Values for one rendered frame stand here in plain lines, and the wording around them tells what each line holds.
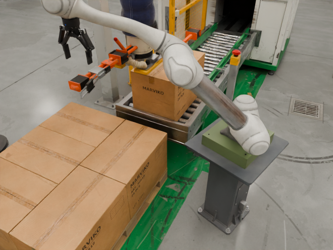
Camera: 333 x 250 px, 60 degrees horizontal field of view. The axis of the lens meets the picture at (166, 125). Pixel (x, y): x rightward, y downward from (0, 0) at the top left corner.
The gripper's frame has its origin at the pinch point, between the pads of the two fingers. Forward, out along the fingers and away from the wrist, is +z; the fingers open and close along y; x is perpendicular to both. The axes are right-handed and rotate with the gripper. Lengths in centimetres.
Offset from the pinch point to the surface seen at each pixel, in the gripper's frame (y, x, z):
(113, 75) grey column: 96, -147, 103
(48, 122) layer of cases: 78, -29, 86
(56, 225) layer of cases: 2, 42, 86
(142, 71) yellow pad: -10, -43, 25
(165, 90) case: -10, -73, 55
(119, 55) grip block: 0.3, -33.4, 12.0
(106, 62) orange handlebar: 1.3, -21.8, 12.0
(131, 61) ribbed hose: -3.2, -40.3, 18.4
